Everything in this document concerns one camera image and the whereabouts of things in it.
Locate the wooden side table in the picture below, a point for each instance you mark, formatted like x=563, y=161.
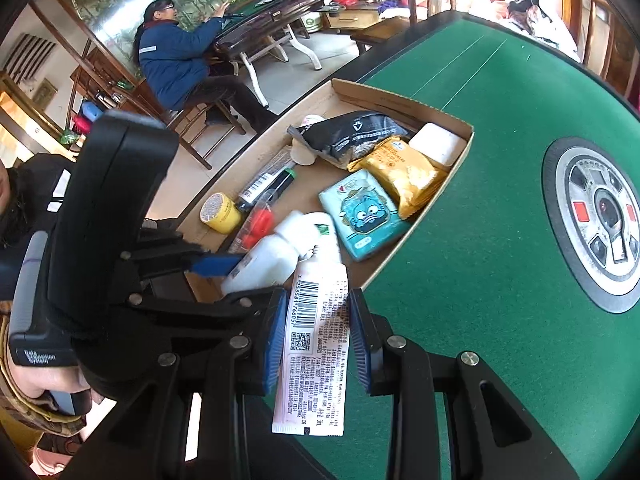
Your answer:
x=355, y=19

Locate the black snack bag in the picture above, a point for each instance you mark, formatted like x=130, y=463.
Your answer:
x=350, y=132

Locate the light blue tissue pack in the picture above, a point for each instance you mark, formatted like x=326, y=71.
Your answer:
x=360, y=215

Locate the white bottle with green label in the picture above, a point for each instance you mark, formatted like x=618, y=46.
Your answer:
x=320, y=235

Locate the silver hand cream tube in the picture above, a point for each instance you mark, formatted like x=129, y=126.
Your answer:
x=262, y=172

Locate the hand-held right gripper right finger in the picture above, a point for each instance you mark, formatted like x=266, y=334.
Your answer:
x=360, y=340

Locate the white bottle with white cap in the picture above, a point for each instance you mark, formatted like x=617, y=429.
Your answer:
x=265, y=260

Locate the clear plastic blister pack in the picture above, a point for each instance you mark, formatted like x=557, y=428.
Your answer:
x=257, y=222

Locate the person's left hand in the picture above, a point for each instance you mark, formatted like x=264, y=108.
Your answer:
x=40, y=377

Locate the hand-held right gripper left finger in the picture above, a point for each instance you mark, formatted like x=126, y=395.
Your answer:
x=276, y=350

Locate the wooden bench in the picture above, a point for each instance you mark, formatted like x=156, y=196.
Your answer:
x=385, y=32

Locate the white charger adapter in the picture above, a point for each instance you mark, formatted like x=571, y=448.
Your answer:
x=437, y=142

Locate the round table control panel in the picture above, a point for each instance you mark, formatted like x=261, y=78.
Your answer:
x=600, y=210

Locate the pile of clothes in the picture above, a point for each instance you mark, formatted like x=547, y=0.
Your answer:
x=530, y=10

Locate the yellow jar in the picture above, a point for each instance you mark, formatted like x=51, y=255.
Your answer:
x=222, y=215

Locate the shallow cardboard box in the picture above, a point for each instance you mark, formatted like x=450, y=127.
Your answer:
x=307, y=189

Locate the white and green bucket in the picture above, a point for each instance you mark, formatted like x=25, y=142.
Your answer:
x=312, y=22

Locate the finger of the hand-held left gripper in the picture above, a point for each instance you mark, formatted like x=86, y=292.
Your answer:
x=200, y=307
x=215, y=265

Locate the black pen with green caps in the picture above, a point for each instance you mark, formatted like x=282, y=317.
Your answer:
x=277, y=185

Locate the dark mahjong table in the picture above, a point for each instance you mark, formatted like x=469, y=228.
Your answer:
x=270, y=5

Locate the yellow snack packet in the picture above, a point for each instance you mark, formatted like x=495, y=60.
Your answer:
x=400, y=170

